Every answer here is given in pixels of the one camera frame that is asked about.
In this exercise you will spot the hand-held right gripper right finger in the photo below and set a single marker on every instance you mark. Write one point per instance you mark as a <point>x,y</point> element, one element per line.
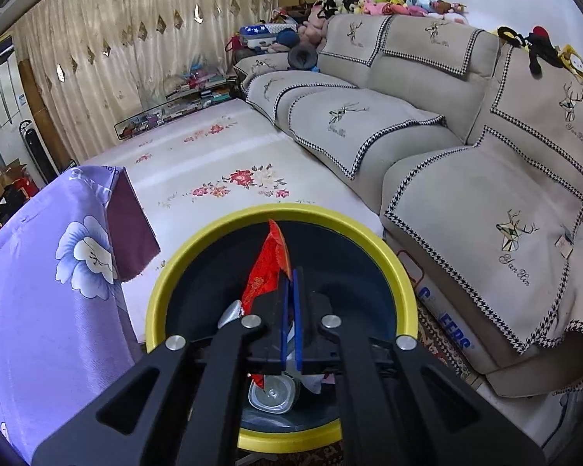
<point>299,320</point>

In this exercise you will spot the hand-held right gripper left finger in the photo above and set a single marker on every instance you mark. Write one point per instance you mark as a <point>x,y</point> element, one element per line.
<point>286,320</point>

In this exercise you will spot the red snack packet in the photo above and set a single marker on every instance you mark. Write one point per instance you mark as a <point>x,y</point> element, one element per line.
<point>267,272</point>

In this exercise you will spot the yellow rimmed dark bin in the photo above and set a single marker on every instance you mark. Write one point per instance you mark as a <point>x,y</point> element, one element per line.
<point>354,272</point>

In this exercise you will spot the silver foil wrapper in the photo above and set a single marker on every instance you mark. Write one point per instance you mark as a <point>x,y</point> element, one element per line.
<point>231,314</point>

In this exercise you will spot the clear plastic container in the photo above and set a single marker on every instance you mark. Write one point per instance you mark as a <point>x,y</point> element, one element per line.
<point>274,395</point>

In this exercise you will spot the white box with blue print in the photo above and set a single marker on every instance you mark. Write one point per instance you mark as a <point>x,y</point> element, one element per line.
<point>439,310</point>

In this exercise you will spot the beige sofa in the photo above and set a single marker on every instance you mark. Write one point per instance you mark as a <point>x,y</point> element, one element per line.
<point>466,179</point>

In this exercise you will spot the row of books and toys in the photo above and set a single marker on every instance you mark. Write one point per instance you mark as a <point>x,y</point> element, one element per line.
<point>184,99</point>

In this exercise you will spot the purple floral tablecloth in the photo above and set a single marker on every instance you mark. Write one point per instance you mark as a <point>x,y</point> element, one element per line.
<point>39,330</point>

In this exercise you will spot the black neck pillow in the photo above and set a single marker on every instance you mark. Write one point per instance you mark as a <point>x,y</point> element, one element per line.
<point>303,57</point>

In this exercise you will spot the blue starred case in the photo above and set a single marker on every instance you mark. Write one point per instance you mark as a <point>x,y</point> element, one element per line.
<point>267,30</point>

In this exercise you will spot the black tower fan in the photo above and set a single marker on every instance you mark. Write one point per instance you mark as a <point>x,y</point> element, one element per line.
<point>36,150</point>

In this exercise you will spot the cardboard box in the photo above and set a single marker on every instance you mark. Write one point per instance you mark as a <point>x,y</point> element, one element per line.
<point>7,177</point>

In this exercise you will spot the beige patterned curtain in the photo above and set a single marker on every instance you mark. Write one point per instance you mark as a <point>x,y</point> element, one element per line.
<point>126,34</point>

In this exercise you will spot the pile of plush toys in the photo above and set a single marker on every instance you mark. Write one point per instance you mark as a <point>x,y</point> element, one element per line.
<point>393,2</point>

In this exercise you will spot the black plush toy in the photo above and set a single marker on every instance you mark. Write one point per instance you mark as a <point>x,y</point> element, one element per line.
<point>532,46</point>

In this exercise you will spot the yellow lion plush toy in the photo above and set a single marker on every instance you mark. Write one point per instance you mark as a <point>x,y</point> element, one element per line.
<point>574,64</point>

